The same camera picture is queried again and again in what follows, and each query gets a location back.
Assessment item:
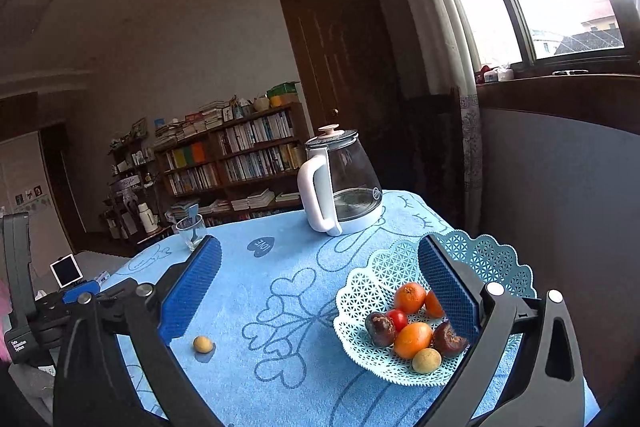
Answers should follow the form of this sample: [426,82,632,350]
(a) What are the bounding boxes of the red cherry tomato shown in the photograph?
[386,308,409,332]

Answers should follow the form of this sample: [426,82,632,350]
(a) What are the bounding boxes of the small tangerine with stem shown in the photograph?
[393,282,427,314]

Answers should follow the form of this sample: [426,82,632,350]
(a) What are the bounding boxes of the stack of books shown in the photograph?
[152,99,226,145]

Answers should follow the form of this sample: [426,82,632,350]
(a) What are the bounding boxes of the dark brown wooden door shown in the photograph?
[279,0,416,208]

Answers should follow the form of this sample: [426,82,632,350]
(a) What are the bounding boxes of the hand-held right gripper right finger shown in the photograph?
[410,234,587,427]

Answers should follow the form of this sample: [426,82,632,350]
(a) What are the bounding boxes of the ceiling light panel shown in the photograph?
[0,0,56,52]

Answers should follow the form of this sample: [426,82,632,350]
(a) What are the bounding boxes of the white door with stickers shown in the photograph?
[0,132,56,258]

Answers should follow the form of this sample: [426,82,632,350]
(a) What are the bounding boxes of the wooden bookshelf with books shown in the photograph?
[152,102,313,228]

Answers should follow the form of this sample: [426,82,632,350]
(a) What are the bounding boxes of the blue lattice plastic basket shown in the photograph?
[333,229,537,387]

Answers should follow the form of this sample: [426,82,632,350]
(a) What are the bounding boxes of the white thermos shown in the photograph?
[137,202,160,233]

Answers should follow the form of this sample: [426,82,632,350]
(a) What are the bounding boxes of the clear glass cup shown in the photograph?
[172,213,207,252]

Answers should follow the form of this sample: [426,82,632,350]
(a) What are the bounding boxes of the grey curtain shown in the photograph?
[350,0,483,233]

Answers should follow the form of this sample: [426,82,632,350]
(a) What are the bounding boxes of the white tablet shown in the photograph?
[50,254,83,288]

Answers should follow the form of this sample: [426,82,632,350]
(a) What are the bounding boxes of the blue handled spoon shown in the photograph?
[177,203,201,244]

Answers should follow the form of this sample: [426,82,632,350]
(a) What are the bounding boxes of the metal storage rack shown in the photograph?
[102,117,166,243]

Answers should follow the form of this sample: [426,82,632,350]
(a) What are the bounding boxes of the brown wrinkled passion fruit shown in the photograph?
[364,312,397,348]
[432,321,470,357]

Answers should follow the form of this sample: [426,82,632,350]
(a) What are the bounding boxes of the blue printed towel tablecloth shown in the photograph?
[97,189,601,427]

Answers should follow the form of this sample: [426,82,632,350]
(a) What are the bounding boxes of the green box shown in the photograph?
[266,82,300,100]

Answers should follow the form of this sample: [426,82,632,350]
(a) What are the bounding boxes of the glass kettle with white handle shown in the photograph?
[297,124,385,236]

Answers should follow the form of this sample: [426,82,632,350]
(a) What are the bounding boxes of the oval orange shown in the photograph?
[393,322,434,359]

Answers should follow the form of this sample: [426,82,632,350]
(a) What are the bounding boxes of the grey patterned mattress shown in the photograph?
[35,249,132,294]

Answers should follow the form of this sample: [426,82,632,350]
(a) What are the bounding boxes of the items on windowsill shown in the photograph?
[475,64,516,84]

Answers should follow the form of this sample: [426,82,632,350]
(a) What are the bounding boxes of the large round orange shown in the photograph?
[424,289,446,319]

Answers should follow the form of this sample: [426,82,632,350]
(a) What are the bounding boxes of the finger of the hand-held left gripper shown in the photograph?
[60,278,138,308]

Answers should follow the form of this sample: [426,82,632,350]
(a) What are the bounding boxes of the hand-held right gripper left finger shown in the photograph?
[52,235,223,427]

